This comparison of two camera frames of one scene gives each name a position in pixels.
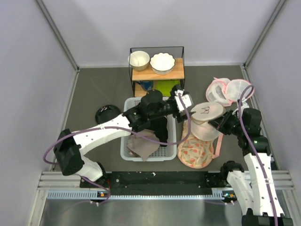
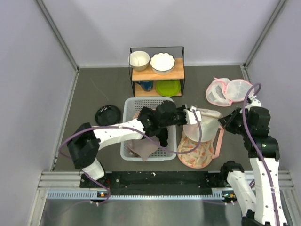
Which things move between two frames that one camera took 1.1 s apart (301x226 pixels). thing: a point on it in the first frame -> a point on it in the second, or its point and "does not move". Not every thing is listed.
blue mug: [146, 85] does not move
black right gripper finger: [217, 123] -> [225, 121]
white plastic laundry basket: [168, 153] does not move
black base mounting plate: [159, 183] does not move
